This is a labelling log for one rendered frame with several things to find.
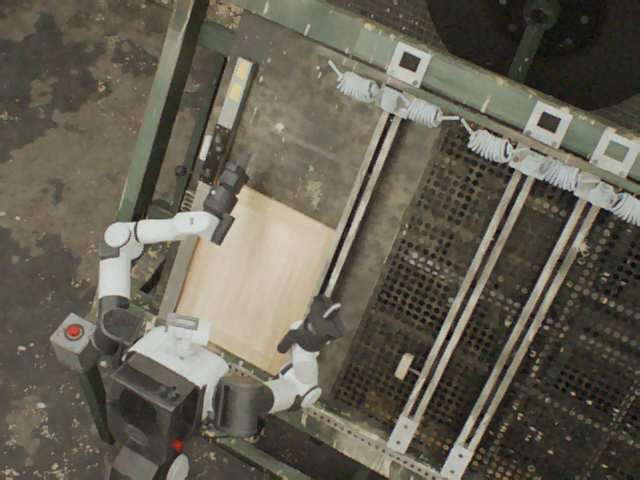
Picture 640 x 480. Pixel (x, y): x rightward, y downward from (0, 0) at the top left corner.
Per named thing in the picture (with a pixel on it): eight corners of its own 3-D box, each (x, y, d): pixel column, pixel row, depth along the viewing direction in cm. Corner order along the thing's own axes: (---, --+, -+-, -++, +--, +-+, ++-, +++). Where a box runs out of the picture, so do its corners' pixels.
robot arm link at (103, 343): (124, 310, 257) (123, 353, 251) (94, 308, 254) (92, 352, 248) (132, 295, 248) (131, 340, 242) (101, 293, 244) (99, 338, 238)
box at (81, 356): (58, 362, 300) (48, 337, 285) (79, 336, 306) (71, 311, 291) (86, 378, 297) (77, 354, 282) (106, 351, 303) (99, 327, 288)
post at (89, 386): (100, 439, 362) (70, 359, 300) (108, 427, 365) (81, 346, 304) (111, 446, 361) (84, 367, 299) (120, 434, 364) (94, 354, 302)
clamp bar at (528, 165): (387, 432, 280) (364, 468, 258) (542, 96, 234) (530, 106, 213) (414, 446, 277) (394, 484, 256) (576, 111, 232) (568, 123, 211)
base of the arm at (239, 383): (265, 434, 240) (246, 441, 230) (226, 424, 245) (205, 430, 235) (272, 381, 240) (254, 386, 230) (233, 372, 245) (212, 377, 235)
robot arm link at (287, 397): (304, 415, 263) (266, 426, 243) (277, 385, 268) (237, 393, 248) (326, 388, 260) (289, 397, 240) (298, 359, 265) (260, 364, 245)
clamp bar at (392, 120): (278, 374, 289) (248, 404, 267) (408, 39, 244) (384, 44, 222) (304, 387, 286) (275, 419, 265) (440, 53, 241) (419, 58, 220)
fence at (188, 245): (163, 312, 299) (157, 316, 296) (244, 56, 263) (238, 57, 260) (175, 318, 298) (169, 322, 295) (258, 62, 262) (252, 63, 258)
